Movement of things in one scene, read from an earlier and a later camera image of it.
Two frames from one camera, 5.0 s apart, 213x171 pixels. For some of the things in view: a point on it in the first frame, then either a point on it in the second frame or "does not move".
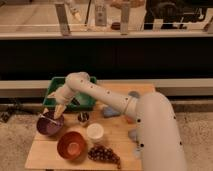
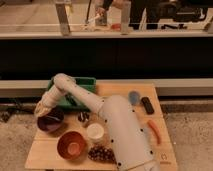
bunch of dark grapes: [103, 153] does not move
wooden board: [94, 138] does not move
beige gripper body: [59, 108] -> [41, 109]
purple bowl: [48, 123] does not move
